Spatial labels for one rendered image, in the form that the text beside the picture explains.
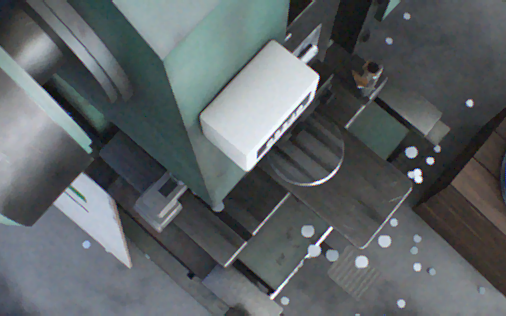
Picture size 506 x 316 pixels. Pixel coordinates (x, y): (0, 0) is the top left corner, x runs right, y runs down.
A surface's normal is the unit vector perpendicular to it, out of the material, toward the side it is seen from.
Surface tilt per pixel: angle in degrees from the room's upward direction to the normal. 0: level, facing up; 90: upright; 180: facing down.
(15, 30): 28
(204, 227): 0
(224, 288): 0
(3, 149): 56
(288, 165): 0
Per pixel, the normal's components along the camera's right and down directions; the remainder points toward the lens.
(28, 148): 0.69, 0.45
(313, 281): 0.01, -0.25
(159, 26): 0.55, 0.26
